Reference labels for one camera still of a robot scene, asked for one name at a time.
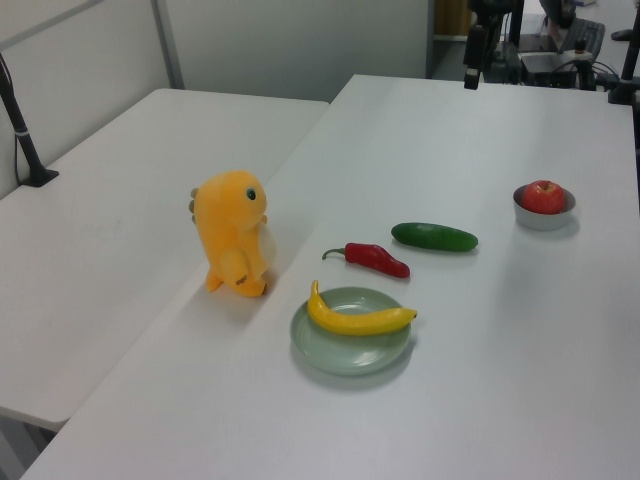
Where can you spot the white side table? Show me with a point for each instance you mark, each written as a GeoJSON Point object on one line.
{"type": "Point", "coordinates": [125, 225]}

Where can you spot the yellow banana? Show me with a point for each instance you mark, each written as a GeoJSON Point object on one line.
{"type": "Point", "coordinates": [350, 320]}

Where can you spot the black electronics box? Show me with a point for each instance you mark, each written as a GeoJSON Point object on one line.
{"type": "Point", "coordinates": [545, 67]}

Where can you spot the orange plush dinosaur toy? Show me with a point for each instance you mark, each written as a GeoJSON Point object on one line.
{"type": "Point", "coordinates": [230, 225]}

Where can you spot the black keyboard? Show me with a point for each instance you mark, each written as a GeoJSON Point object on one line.
{"type": "Point", "coordinates": [585, 37]}

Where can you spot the black camera stand with base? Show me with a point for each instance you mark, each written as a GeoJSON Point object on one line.
{"type": "Point", "coordinates": [22, 135]}

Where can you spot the pale green plate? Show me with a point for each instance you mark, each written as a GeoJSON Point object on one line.
{"type": "Point", "coordinates": [345, 350]}

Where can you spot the yellow wooden cabinet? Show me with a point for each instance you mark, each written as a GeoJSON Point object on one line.
{"type": "Point", "coordinates": [452, 17]}

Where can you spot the green cucumber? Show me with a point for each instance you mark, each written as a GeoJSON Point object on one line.
{"type": "Point", "coordinates": [434, 237]}

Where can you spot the grey partition frame post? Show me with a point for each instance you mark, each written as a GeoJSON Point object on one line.
{"type": "Point", "coordinates": [167, 45]}

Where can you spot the red chili pepper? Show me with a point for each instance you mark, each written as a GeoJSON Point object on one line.
{"type": "Point", "coordinates": [375, 257]}

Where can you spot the black clamp stand pole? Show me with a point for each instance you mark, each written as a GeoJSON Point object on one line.
{"type": "Point", "coordinates": [625, 75]}

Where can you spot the black joystick controller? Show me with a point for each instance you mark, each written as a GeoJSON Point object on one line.
{"type": "Point", "coordinates": [582, 65]}

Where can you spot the red apple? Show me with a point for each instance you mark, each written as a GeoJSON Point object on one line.
{"type": "Point", "coordinates": [544, 197]}

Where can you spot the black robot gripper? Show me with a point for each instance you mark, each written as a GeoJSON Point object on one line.
{"type": "Point", "coordinates": [484, 12]}

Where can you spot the grey bowl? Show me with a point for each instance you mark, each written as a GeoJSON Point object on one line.
{"type": "Point", "coordinates": [542, 221]}

